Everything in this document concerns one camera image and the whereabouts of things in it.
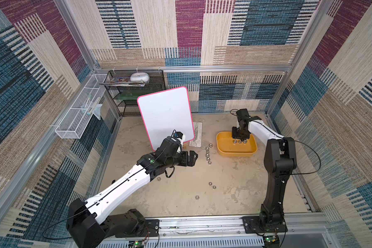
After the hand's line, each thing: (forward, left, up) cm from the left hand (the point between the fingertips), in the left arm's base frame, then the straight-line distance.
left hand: (190, 154), depth 76 cm
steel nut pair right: (-8, -13, -21) cm, 26 cm away
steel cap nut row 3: (+11, -11, -21) cm, 26 cm away
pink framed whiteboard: (+22, +13, +7) cm, 27 cm away
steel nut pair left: (-7, -11, -21) cm, 24 cm away
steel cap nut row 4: (+8, -11, -20) cm, 25 cm away
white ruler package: (+31, -6, -20) cm, 38 cm away
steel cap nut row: (+16, -12, -21) cm, 29 cm away
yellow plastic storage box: (+16, -23, -18) cm, 34 cm away
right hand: (+22, -30, -14) cm, 40 cm away
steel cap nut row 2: (+13, -12, -20) cm, 26 cm away
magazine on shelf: (+41, +38, +14) cm, 58 cm away
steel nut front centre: (-14, -3, -21) cm, 26 cm away
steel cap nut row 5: (+6, -12, -21) cm, 25 cm away
